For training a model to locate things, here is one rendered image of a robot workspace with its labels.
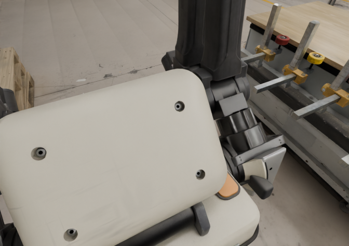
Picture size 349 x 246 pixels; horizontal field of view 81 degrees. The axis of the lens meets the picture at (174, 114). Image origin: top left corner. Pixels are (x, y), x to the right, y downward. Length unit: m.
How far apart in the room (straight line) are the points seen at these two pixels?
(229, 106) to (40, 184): 0.30
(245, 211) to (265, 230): 1.37
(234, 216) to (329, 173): 1.62
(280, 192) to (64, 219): 1.70
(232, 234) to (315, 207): 1.62
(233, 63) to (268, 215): 1.43
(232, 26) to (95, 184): 0.29
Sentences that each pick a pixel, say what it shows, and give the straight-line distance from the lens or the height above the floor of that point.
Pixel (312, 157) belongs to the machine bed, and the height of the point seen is 0.17.
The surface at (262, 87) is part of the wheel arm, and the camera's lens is 1.21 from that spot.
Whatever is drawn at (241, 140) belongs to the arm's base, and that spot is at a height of 1.22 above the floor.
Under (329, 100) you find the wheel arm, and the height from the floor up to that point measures 0.85.
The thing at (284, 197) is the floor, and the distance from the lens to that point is 1.82.
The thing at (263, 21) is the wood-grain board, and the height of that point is 0.90.
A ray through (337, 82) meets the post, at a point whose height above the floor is 0.90.
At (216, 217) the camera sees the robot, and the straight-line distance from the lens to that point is 0.29.
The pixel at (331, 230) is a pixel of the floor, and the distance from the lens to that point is 1.87.
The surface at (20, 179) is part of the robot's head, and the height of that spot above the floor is 1.36.
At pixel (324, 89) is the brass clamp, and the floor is 0.84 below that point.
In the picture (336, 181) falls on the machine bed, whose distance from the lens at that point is 1.87.
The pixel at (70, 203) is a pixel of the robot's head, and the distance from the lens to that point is 0.20.
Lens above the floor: 1.51
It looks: 46 degrees down
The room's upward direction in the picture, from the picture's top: straight up
